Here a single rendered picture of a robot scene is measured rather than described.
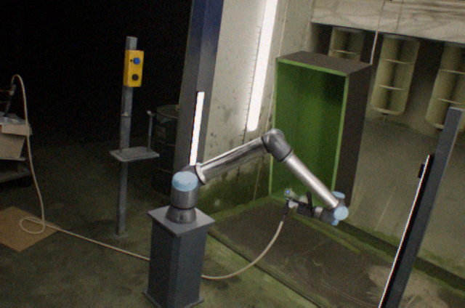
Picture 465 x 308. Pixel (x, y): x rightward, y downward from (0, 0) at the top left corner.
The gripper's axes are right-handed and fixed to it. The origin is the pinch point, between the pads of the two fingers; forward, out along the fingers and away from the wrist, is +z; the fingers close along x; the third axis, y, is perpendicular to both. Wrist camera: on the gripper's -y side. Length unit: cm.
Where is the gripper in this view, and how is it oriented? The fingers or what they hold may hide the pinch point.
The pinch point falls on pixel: (288, 198)
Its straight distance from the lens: 263.3
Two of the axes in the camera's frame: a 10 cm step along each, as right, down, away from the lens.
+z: -8.7, -2.8, 4.1
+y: -3.7, 9.1, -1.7
